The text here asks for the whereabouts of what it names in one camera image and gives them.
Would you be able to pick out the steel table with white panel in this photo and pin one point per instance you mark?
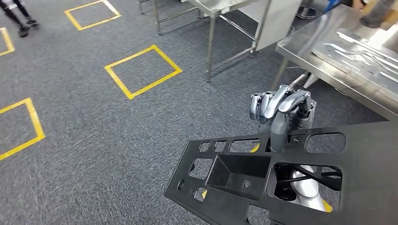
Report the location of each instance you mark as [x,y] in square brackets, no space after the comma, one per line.
[273,21]

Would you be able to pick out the stainless steel workbench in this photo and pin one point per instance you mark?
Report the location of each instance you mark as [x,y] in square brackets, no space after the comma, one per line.
[307,34]

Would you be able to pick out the round metal stanchion base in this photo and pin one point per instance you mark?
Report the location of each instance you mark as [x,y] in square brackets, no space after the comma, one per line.
[306,13]

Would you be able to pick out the black perforated plastic part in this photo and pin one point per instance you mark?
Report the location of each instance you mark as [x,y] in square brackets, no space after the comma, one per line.
[367,174]

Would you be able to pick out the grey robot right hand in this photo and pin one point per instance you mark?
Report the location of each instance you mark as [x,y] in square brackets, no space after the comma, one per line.
[280,105]

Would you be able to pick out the grooved metal plate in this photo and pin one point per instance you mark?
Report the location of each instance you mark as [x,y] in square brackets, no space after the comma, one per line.
[357,59]

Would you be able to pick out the person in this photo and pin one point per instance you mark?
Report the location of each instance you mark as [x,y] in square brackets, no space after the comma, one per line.
[18,18]

